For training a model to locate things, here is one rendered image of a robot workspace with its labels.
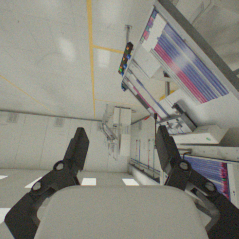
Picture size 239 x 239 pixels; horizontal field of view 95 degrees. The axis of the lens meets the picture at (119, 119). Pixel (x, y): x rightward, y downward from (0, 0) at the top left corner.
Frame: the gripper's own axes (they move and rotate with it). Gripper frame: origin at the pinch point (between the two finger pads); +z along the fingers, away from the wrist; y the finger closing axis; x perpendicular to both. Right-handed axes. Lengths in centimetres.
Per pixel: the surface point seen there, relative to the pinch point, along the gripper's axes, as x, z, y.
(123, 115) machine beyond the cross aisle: -263, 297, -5
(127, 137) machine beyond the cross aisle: -311, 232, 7
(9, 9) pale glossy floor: 22, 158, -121
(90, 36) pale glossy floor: -10, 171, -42
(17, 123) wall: -392, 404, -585
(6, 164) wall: -511, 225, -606
